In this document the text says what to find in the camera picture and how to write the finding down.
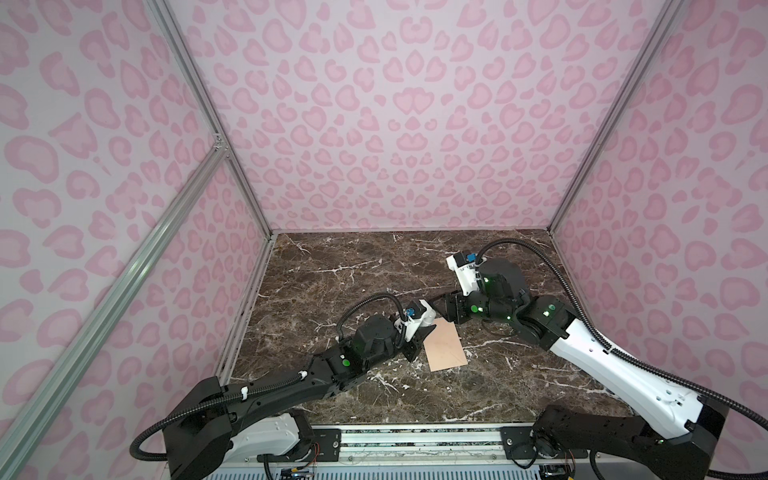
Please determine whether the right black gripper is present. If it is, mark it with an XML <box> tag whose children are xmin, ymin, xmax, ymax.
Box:
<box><xmin>425</xmin><ymin>284</ymin><xmax>515</xmax><ymax>325</ymax></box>

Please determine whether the pink envelope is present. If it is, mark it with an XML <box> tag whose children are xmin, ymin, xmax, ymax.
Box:
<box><xmin>424</xmin><ymin>318</ymin><xmax>468</xmax><ymax>372</ymax></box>

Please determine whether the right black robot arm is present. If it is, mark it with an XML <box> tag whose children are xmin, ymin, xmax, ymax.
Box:
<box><xmin>446</xmin><ymin>252</ymin><xmax>727</xmax><ymax>479</ymax></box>

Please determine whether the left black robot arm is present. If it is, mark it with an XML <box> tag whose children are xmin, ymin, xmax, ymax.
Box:
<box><xmin>162</xmin><ymin>315</ymin><xmax>435</xmax><ymax>479</ymax></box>

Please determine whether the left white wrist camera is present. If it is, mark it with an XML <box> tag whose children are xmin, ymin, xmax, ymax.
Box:
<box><xmin>399</xmin><ymin>299</ymin><xmax>438</xmax><ymax>342</ymax></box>

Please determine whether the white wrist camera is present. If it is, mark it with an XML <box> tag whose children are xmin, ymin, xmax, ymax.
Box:
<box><xmin>399</xmin><ymin>299</ymin><xmax>438</xmax><ymax>342</ymax></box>
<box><xmin>446</xmin><ymin>251</ymin><xmax>479</xmax><ymax>296</ymax></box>

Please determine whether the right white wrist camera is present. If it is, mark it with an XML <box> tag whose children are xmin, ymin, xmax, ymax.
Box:
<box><xmin>446</xmin><ymin>251</ymin><xmax>479</xmax><ymax>296</ymax></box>

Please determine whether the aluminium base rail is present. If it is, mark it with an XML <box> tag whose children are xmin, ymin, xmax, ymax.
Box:
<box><xmin>209</xmin><ymin>423</ymin><xmax>595</xmax><ymax>479</ymax></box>

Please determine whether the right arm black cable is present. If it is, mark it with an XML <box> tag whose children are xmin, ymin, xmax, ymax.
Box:
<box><xmin>473</xmin><ymin>238</ymin><xmax>768</xmax><ymax>480</ymax></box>

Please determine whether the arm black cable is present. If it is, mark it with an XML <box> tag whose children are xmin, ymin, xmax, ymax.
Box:
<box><xmin>473</xmin><ymin>238</ymin><xmax>768</xmax><ymax>480</ymax></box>
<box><xmin>128</xmin><ymin>292</ymin><xmax>409</xmax><ymax>463</ymax></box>

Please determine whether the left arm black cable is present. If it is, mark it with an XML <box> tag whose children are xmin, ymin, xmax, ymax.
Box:
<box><xmin>128</xmin><ymin>292</ymin><xmax>409</xmax><ymax>463</ymax></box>

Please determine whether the right rear aluminium post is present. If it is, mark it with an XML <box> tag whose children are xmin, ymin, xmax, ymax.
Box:
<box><xmin>547</xmin><ymin>0</ymin><xmax>689</xmax><ymax>237</ymax></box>

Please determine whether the aluminium post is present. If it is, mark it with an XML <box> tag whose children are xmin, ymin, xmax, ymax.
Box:
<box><xmin>145</xmin><ymin>0</ymin><xmax>273</xmax><ymax>239</ymax></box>
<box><xmin>547</xmin><ymin>0</ymin><xmax>689</xmax><ymax>237</ymax></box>

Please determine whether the aluminium frame diagonal bar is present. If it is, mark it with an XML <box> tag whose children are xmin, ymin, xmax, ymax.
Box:
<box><xmin>1</xmin><ymin>145</ymin><xmax>230</xmax><ymax>479</ymax></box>

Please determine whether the left rear aluminium post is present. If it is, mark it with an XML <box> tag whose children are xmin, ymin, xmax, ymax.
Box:
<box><xmin>145</xmin><ymin>0</ymin><xmax>273</xmax><ymax>239</ymax></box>

